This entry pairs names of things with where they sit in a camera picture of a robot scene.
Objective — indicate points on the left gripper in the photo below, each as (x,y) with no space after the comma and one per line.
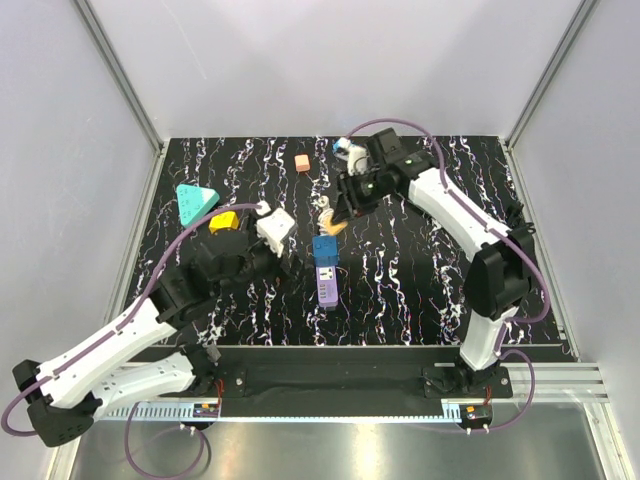
(298,268)

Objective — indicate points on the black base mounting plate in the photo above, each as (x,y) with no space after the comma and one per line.
(433,372)

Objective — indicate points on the orange small adapter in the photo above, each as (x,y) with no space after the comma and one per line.
(334,229)

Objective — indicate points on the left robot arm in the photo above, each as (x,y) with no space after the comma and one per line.
(68,394)

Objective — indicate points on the blue cube plug adapter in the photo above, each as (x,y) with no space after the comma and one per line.
(325,251)

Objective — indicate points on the salmon pink small adapter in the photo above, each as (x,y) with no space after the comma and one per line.
(302,163)

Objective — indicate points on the purple white power strip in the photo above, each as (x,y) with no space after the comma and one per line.
(327,287)

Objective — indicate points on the yellow cube socket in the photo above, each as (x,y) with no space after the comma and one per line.
(225,221)

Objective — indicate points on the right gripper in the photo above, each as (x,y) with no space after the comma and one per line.
(356,206)

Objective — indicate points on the teal triangular power socket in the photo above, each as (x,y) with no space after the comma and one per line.
(194,202)

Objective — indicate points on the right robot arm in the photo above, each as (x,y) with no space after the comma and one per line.
(500,273)

